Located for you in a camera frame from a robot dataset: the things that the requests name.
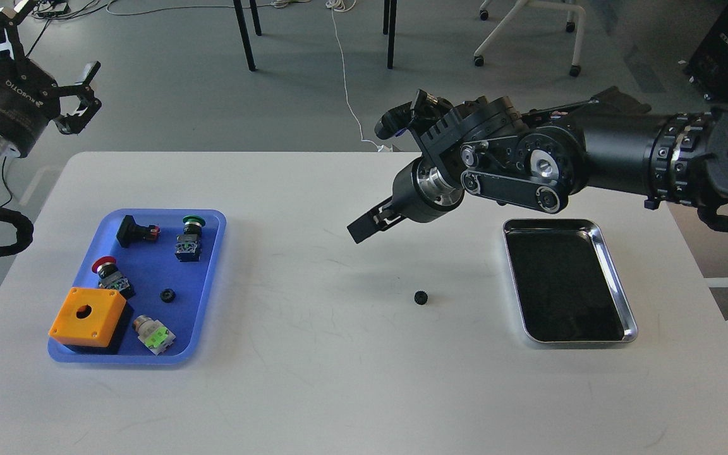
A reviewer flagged green push button switch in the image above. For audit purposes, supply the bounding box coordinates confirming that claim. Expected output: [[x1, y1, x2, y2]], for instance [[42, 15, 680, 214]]
[[174, 215, 206, 262]]

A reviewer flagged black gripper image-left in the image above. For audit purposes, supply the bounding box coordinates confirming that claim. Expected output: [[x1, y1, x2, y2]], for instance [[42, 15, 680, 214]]
[[0, 3, 102, 159]]

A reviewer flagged black table leg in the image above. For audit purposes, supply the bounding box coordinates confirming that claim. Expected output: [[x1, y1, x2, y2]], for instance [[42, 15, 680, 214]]
[[232, 0, 262, 72], [382, 0, 397, 70]]

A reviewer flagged red push button switch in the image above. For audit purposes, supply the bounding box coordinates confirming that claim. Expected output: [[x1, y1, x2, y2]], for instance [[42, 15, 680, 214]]
[[90, 255, 135, 299]]

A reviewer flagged silver metal tray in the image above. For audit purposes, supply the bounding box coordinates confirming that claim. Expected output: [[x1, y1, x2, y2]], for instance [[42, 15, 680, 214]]
[[503, 219, 639, 346]]

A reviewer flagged black table leg right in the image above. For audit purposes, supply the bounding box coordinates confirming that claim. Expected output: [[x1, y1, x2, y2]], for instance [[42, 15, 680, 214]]
[[382, 0, 397, 70]]

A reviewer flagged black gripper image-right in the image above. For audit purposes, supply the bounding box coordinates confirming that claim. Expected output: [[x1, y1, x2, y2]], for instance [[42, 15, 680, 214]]
[[347, 158, 464, 244]]

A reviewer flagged white floor cable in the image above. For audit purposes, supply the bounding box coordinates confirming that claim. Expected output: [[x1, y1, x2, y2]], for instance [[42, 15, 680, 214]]
[[328, 0, 396, 154]]

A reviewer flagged black selector switch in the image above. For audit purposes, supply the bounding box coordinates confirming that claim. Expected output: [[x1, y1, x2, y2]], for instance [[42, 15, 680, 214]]
[[116, 215, 160, 248]]

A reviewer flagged white chair base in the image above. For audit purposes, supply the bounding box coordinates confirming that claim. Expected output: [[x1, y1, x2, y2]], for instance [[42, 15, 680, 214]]
[[473, 1, 587, 78]]

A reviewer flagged black table leg left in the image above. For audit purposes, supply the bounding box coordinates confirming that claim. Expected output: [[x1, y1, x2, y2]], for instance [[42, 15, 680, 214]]
[[232, 0, 262, 72]]

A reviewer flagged orange button box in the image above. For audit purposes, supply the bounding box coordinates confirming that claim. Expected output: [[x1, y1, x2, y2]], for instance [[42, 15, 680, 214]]
[[48, 287, 130, 351]]

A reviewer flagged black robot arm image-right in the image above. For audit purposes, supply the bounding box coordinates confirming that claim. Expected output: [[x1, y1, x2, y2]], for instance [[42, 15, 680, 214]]
[[348, 87, 728, 243]]

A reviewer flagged blue plastic tray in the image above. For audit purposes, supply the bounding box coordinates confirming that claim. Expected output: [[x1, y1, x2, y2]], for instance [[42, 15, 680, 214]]
[[48, 209, 228, 365]]

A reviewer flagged silver green indicator switch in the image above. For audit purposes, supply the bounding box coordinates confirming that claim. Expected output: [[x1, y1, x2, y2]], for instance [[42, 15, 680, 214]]
[[132, 315, 176, 355]]

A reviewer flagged black floor cable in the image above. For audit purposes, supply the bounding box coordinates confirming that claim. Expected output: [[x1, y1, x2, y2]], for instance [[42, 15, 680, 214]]
[[15, 0, 112, 21]]

